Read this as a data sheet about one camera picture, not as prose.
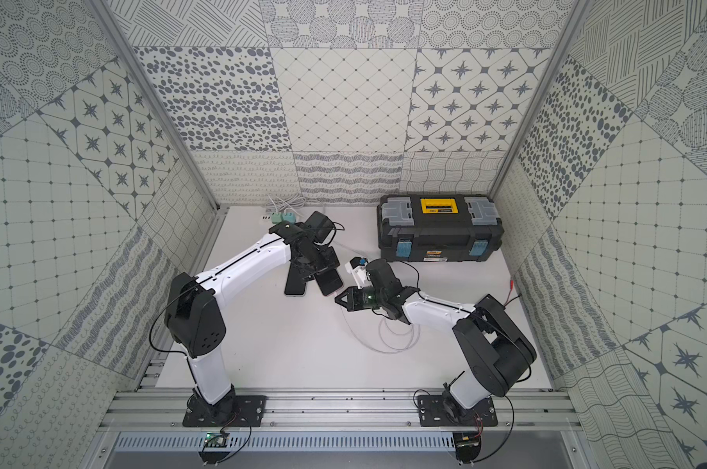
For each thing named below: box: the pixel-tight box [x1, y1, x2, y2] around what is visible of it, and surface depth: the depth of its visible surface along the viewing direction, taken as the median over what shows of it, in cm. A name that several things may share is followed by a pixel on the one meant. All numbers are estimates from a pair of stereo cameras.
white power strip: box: [258, 213, 277, 229], surface depth 116 cm
